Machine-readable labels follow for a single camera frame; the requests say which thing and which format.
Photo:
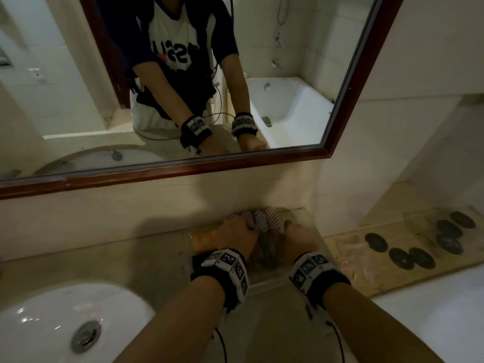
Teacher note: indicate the person's right hand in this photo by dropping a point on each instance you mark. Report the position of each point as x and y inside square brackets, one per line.
[302, 240]

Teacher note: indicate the person's left hand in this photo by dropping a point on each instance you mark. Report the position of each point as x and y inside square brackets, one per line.
[235, 238]

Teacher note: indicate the person's right fingers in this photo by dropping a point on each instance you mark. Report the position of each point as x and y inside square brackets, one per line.
[288, 229]

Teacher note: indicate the person's left fingers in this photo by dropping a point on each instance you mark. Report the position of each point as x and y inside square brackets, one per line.
[247, 226]

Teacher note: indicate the patterned fabric bundle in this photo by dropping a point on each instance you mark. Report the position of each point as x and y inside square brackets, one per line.
[266, 230]

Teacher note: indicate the person's right forearm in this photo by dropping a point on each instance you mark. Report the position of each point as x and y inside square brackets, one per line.
[370, 328]

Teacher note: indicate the person's left forearm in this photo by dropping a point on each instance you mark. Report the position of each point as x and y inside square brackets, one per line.
[177, 328]

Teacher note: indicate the orange cloth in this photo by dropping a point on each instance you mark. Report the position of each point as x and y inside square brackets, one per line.
[206, 241]

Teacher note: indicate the black marker-covered left wrist tracker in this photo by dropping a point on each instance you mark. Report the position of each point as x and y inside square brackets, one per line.
[227, 268]

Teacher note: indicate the black marker-covered wrist tracker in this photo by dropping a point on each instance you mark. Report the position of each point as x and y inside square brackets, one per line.
[314, 272]
[227, 268]

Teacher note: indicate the black marker-covered right wrist tracker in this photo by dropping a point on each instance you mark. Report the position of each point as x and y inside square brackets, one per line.
[314, 272]

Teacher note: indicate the clear tray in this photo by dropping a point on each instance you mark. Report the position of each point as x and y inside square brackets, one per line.
[272, 277]

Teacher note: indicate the clear plastic sheet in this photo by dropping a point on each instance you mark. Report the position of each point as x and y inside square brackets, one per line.
[351, 257]

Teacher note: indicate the wooden board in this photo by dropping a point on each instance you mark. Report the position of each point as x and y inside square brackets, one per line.
[400, 275]

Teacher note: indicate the group of black discs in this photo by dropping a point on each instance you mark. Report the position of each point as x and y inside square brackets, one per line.
[421, 257]

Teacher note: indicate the metal sink drain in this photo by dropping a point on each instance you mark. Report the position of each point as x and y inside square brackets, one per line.
[86, 336]

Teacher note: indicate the white sink basin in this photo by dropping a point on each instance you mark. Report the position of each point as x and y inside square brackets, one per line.
[41, 317]

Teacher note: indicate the wood-framed wall mirror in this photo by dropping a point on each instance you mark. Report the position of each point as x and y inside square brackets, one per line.
[242, 166]

